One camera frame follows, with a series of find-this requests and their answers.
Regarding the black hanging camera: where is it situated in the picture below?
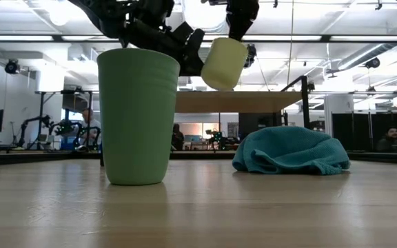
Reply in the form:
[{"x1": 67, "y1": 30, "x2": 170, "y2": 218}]
[{"x1": 243, "y1": 43, "x2": 257, "y2": 69}]

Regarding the black room partition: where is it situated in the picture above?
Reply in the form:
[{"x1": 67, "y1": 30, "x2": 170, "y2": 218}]
[{"x1": 332, "y1": 110, "x2": 397, "y2": 152}]

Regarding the black aluminium table frame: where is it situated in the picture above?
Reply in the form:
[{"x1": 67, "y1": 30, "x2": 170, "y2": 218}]
[{"x1": 0, "y1": 33, "x2": 397, "y2": 167}]

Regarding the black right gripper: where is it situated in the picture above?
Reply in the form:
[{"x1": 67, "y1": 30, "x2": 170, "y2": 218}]
[{"x1": 201, "y1": 0, "x2": 261, "y2": 41}]

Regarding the black background workstation frame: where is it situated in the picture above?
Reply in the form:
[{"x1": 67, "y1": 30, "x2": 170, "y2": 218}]
[{"x1": 34, "y1": 90, "x2": 94, "y2": 151}]

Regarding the pale yellow mug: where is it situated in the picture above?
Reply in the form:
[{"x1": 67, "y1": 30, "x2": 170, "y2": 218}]
[{"x1": 201, "y1": 37, "x2": 250, "y2": 92}]

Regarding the blue storage bin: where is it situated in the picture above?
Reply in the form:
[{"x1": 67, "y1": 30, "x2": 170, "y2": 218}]
[{"x1": 59, "y1": 136, "x2": 77, "y2": 151}]

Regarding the teal microfibre cloth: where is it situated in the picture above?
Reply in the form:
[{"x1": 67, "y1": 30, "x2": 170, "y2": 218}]
[{"x1": 232, "y1": 125, "x2": 352, "y2": 176}]

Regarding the green plastic cup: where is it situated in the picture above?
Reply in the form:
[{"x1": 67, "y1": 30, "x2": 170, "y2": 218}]
[{"x1": 96, "y1": 48, "x2": 181, "y2": 186}]

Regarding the black cabinet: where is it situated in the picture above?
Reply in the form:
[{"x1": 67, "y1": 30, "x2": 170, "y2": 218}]
[{"x1": 238, "y1": 112, "x2": 283, "y2": 142}]

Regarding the person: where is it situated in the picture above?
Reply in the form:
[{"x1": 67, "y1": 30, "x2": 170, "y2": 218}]
[
  {"x1": 79, "y1": 107, "x2": 102, "y2": 152},
  {"x1": 170, "y1": 123, "x2": 185, "y2": 152},
  {"x1": 375, "y1": 126, "x2": 397, "y2": 153}
]

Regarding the black ceiling camera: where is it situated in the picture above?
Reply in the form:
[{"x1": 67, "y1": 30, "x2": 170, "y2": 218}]
[
  {"x1": 364, "y1": 56, "x2": 381, "y2": 70},
  {"x1": 4, "y1": 59, "x2": 21, "y2": 75}
]

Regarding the white LED light bar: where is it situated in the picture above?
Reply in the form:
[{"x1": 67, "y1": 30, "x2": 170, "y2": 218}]
[
  {"x1": 331, "y1": 35, "x2": 397, "y2": 41},
  {"x1": 203, "y1": 34, "x2": 323, "y2": 41},
  {"x1": 61, "y1": 35, "x2": 116, "y2": 41},
  {"x1": 0, "y1": 35, "x2": 54, "y2": 41}
]

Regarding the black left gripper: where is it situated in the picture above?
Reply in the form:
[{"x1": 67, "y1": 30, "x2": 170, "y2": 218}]
[{"x1": 125, "y1": 0, "x2": 206, "y2": 76}]

